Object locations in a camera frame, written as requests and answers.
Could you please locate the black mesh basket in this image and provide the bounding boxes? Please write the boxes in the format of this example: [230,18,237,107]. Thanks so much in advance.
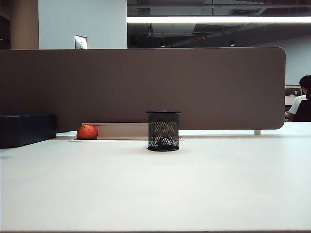
[146,111,181,152]

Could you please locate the brown desk partition panel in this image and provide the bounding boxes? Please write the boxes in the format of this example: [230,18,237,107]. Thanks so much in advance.
[0,47,286,133]

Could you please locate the orange round fruit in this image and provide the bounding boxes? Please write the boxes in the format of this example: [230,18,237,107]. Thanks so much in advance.
[76,123,99,140]

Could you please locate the long ceiling light strip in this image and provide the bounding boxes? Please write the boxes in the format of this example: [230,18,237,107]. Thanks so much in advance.
[126,16,311,24]

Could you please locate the dark blue tool case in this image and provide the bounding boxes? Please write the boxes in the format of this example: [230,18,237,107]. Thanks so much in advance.
[0,113,58,149]

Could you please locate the computer monitor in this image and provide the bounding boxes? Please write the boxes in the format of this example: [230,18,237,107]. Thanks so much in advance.
[284,84,303,105]

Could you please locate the seated person in white shirt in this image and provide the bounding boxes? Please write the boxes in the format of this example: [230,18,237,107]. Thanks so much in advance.
[284,74,311,122]

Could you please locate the black office chair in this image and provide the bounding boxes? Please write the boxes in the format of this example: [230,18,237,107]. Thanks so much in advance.
[293,99,311,122]

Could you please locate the white cable tray flap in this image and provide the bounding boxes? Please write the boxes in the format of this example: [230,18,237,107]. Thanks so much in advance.
[82,122,149,140]

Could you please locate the black desk cable tray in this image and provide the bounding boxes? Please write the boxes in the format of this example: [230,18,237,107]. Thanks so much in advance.
[68,135,183,142]

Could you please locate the white framed wall sign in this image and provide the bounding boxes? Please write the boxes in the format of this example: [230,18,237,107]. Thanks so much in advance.
[74,34,88,50]

